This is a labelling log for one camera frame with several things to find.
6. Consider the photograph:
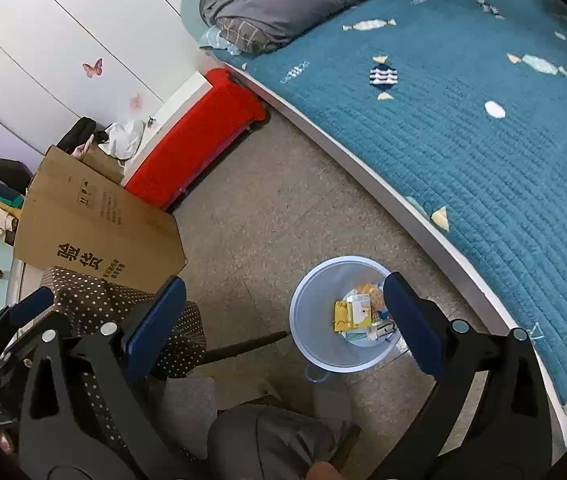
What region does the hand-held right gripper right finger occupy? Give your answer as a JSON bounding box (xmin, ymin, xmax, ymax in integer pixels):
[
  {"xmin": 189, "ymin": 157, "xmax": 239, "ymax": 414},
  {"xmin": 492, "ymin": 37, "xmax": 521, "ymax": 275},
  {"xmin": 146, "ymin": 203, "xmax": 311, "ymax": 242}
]
[{"xmin": 372, "ymin": 272, "xmax": 555, "ymax": 480}]

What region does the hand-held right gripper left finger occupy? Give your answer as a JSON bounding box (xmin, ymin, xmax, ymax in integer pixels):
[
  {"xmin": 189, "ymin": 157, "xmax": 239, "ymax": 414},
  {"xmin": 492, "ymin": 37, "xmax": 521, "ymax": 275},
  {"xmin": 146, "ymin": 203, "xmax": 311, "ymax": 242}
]
[{"xmin": 18, "ymin": 276, "xmax": 199, "ymax": 480}]

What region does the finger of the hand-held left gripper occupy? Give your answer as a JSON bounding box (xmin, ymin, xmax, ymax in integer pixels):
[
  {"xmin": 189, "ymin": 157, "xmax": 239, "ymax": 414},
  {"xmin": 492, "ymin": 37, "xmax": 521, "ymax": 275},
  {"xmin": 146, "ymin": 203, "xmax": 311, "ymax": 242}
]
[{"xmin": 0, "ymin": 287, "xmax": 72, "ymax": 361}]

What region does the white paper carton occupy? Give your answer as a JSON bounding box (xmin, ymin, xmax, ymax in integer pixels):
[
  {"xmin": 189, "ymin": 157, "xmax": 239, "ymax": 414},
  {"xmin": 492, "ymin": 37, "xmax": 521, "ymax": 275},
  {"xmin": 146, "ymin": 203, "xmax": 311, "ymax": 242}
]
[{"xmin": 348, "ymin": 294, "xmax": 377, "ymax": 328}]

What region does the orange patterned snack packet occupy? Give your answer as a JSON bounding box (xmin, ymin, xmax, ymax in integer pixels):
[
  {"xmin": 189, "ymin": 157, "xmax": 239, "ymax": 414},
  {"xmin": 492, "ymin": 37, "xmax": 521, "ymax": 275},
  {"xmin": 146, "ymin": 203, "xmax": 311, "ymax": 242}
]
[{"xmin": 353, "ymin": 283, "xmax": 385, "ymax": 311}]

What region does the yellow snack packet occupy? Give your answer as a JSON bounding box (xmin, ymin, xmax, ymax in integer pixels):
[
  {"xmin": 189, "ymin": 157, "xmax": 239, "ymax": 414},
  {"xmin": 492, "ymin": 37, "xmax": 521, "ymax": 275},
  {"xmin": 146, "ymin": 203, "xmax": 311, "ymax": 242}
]
[{"xmin": 333, "ymin": 300, "xmax": 357, "ymax": 333}]

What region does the blue plastic waste bin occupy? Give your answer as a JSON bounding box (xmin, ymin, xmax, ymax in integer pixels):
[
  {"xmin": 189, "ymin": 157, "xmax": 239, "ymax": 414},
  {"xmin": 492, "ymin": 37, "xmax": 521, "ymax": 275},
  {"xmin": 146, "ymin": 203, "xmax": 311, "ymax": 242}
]
[{"xmin": 289, "ymin": 256, "xmax": 404, "ymax": 385}]

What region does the person's right hand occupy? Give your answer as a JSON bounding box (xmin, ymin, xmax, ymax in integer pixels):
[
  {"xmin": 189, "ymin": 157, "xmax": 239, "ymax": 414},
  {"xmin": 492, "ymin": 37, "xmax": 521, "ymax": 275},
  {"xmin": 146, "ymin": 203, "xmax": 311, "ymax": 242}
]
[{"xmin": 308, "ymin": 461, "xmax": 341, "ymax": 480}]

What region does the low white cabinet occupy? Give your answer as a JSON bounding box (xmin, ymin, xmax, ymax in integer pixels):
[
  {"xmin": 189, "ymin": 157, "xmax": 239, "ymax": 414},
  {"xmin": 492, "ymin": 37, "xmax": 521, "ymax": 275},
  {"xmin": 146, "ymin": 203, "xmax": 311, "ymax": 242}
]
[{"xmin": 6, "ymin": 259, "xmax": 44, "ymax": 311}]

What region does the black table leg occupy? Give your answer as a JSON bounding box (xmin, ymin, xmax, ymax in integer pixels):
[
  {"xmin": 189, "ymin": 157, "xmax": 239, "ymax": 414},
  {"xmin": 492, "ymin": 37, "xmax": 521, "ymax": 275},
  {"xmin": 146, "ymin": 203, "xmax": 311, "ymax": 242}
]
[{"xmin": 204, "ymin": 330, "xmax": 291, "ymax": 363}]

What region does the large cardboard box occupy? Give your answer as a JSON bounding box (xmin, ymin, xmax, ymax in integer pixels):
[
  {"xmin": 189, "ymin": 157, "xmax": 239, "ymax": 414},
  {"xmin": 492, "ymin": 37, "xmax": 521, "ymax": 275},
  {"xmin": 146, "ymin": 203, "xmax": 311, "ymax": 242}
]
[{"xmin": 14, "ymin": 145, "xmax": 187, "ymax": 283}]

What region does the small cardboard box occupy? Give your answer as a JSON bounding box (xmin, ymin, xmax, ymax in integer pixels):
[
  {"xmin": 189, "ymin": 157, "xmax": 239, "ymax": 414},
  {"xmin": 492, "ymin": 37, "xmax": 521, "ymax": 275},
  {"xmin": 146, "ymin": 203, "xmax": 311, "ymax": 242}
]
[{"xmin": 81, "ymin": 142, "xmax": 127, "ymax": 186}]

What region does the person's grey trouser leg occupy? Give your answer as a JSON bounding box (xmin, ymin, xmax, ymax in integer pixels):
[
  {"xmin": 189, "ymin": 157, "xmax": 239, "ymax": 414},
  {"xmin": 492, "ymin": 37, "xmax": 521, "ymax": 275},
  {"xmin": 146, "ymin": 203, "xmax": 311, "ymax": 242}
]
[{"xmin": 148, "ymin": 375, "xmax": 361, "ymax": 480}]

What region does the teal printed blanket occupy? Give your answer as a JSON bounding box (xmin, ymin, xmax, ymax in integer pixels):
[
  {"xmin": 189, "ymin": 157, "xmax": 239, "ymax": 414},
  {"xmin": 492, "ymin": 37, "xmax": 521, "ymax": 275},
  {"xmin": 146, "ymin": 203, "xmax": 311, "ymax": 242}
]
[{"xmin": 214, "ymin": 0, "xmax": 567, "ymax": 426}]

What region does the black bag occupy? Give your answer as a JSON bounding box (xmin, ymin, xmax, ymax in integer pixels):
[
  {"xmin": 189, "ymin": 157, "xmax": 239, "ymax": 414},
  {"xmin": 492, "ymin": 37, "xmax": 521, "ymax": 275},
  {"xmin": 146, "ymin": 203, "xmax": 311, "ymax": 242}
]
[{"xmin": 58, "ymin": 116, "xmax": 109, "ymax": 153}]

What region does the white plastic bag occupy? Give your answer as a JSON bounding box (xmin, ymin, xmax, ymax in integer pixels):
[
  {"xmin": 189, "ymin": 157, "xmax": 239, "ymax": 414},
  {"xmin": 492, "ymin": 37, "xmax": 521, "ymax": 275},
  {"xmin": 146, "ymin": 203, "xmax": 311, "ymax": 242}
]
[{"xmin": 98, "ymin": 119, "xmax": 145, "ymax": 161}]

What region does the red bench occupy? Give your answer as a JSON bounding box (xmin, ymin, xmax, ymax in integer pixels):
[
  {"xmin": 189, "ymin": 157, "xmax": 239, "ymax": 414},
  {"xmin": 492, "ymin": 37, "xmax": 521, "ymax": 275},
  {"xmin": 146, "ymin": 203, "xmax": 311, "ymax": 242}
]
[{"xmin": 124, "ymin": 67, "xmax": 268, "ymax": 211}]

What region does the white board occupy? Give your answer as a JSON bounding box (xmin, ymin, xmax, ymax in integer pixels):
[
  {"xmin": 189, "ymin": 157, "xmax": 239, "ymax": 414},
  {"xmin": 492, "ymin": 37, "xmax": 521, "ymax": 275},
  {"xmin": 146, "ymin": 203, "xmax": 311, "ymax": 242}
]
[{"xmin": 121, "ymin": 71, "xmax": 214, "ymax": 186}]

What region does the white wardrobe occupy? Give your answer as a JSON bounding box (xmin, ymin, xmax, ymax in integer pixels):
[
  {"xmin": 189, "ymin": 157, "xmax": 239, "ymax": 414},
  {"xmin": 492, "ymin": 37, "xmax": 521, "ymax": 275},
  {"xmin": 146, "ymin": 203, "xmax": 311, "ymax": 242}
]
[{"xmin": 0, "ymin": 0, "xmax": 204, "ymax": 148}]

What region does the blue checked pillow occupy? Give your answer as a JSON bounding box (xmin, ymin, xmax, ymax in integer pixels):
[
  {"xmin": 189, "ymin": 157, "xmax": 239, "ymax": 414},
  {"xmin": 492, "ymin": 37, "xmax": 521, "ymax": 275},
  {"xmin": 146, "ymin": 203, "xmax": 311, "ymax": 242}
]
[{"xmin": 200, "ymin": 27, "xmax": 242, "ymax": 57}]

